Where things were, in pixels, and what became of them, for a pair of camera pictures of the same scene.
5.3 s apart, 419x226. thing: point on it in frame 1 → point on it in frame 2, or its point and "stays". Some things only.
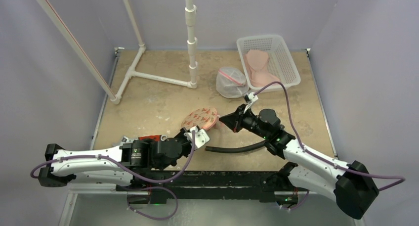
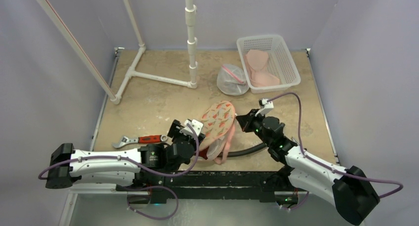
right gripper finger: x=233 y=120 → x=245 y=121
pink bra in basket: x=256 y=60 stays
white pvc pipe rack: x=132 y=72 stays
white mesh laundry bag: x=231 y=83 stays
